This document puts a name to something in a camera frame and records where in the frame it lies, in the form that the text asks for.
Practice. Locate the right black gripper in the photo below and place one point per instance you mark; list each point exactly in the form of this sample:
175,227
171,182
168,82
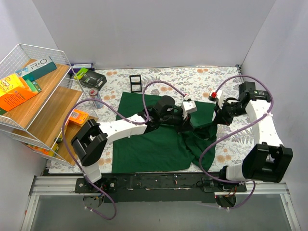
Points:
218,115

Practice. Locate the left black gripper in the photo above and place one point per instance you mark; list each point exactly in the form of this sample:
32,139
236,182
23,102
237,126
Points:
191,120

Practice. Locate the dark green t-shirt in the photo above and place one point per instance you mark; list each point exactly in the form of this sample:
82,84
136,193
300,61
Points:
165,149

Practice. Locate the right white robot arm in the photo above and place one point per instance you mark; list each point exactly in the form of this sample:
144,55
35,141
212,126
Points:
269,158

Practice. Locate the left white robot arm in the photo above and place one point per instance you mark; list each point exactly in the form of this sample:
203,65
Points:
91,139

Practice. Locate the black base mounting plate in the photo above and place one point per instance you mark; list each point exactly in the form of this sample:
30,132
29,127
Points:
155,187

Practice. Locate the floral patterned table mat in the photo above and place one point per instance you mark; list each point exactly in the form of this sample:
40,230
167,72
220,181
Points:
234,141

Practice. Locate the red topped drink can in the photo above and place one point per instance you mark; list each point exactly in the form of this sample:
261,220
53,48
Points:
94,94

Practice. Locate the orange box on lower shelf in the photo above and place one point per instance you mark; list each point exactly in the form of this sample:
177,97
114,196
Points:
78,117

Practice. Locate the black green product box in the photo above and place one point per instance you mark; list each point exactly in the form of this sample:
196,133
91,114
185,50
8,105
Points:
91,79

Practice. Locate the purple white flat box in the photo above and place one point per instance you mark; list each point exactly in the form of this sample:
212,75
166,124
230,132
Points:
89,65

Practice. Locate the green sponge pack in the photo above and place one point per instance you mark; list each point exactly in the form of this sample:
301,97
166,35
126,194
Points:
34,86

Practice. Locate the teal R+O box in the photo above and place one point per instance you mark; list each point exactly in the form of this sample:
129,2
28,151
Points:
37,69

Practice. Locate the orange yellow sponge pack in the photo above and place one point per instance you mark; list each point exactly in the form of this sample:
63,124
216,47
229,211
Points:
13,92

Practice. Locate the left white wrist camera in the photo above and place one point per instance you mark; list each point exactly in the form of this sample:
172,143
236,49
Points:
188,106

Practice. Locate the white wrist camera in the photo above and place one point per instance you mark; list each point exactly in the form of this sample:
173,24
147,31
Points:
188,106
217,96

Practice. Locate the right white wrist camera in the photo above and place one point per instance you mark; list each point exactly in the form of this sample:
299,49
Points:
217,96

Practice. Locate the white wire shelf rack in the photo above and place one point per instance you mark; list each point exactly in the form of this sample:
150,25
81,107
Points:
37,123

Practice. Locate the aluminium frame rail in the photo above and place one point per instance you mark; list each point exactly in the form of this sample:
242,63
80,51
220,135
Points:
157,202

